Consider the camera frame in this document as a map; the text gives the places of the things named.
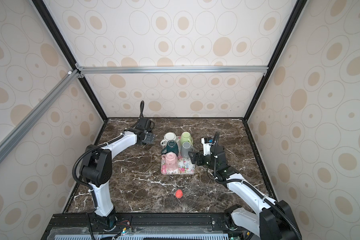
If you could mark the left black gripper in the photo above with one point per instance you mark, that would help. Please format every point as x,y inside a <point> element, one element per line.
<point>150,139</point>

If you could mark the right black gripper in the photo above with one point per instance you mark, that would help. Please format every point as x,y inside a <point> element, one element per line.
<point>201,156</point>

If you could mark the grey ceramic mug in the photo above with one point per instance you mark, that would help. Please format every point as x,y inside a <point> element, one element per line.
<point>185,149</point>

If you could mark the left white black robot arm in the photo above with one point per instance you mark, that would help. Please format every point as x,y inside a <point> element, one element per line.
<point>93,168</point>

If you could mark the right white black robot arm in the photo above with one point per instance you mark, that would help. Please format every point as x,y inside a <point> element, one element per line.
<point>270,219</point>

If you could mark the light green ceramic mug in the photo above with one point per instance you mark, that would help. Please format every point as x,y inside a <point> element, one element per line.
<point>186,137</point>

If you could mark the pink ceramic mug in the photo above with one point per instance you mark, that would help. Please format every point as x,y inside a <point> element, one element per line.
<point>171,161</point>

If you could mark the dark green ceramic mug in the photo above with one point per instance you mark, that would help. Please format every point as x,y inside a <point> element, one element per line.
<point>171,147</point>

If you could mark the white ceramic mug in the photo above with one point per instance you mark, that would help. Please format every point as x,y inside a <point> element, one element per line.
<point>168,137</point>

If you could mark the floral rectangular tray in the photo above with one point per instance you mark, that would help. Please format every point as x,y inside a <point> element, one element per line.
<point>182,167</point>

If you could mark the small red toy fruit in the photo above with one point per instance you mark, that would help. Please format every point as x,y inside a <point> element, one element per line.
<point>179,194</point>

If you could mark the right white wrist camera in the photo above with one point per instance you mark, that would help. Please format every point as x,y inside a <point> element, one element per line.
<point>207,143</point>

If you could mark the horizontal aluminium frame bar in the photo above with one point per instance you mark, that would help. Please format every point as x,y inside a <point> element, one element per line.
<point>175,70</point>

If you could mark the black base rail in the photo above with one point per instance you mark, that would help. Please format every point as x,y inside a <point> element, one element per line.
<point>144,226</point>

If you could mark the diagonal aluminium frame bar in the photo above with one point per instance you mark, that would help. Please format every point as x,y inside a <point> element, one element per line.
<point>14,137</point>

